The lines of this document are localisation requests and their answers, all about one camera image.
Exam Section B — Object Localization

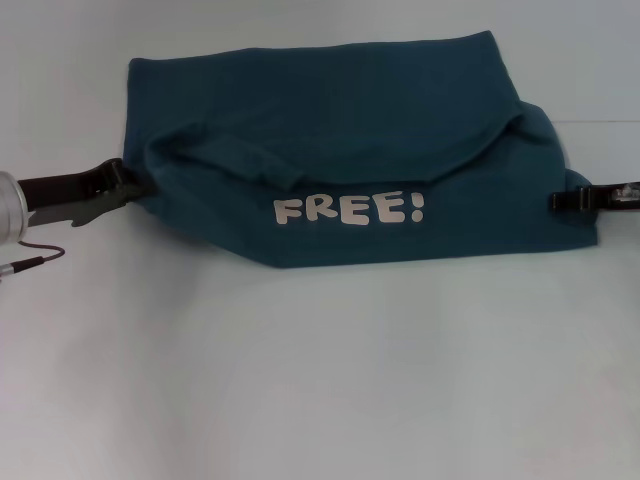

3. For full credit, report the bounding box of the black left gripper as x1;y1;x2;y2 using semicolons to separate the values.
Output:
14;158;157;229

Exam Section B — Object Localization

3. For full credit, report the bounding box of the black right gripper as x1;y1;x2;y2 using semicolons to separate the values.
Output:
551;182;640;212

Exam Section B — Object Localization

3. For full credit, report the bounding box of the blue shirt with white print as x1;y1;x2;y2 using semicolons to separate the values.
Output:
122;30;600;270

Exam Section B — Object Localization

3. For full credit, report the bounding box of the dark cable with silver plug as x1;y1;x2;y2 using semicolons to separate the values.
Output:
0;240;67;277

